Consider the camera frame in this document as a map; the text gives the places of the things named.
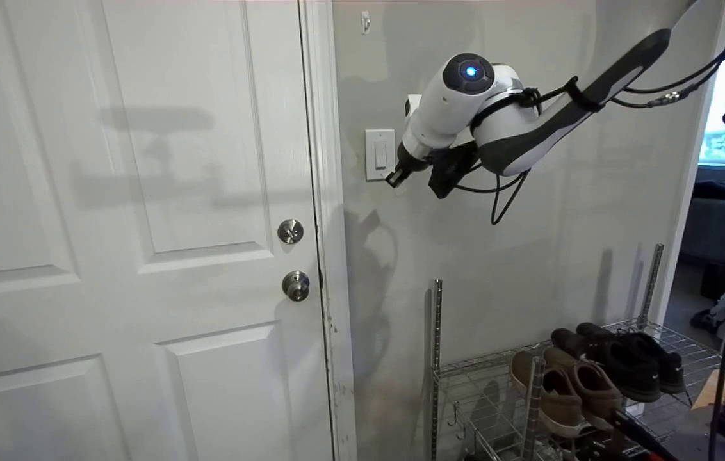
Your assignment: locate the silver deadbolt lock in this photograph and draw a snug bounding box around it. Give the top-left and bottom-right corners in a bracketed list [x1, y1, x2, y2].
[277, 219, 304, 247]

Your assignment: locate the black shoe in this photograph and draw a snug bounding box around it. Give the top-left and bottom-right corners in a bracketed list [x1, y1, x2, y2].
[577, 321, 690, 397]
[552, 324, 662, 403]

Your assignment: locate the white panelled front door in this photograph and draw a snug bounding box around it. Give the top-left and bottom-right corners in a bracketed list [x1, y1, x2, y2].
[0, 0, 332, 461]

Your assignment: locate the silver door knob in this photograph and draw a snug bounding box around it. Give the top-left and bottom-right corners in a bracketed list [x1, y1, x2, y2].
[281, 271, 309, 302]

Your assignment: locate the white wall light switch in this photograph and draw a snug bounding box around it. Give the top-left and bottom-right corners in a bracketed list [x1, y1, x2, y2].
[366, 129, 394, 183]

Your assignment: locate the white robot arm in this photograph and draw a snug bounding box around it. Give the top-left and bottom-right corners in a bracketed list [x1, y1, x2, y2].
[386, 0, 696, 187]

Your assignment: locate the brown shoe left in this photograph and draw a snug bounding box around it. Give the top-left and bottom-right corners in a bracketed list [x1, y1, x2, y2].
[511, 351, 586, 438]

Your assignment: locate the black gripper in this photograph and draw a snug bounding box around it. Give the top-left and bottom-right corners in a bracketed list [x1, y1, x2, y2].
[386, 144, 477, 200]

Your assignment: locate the black shoe right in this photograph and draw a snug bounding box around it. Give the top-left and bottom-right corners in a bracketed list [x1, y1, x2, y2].
[577, 321, 690, 397]

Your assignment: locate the brown shoe right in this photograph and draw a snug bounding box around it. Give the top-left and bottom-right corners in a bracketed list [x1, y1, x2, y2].
[546, 348, 623, 418]

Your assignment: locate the wire metal shoe rack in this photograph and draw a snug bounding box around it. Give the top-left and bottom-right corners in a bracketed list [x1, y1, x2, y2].
[422, 279, 692, 461]

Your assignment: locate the black shoe left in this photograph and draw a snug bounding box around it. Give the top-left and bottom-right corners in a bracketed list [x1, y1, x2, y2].
[552, 324, 662, 403]

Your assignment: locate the brown shoe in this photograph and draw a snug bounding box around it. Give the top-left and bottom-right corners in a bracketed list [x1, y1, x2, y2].
[511, 351, 586, 438]
[546, 348, 623, 418]

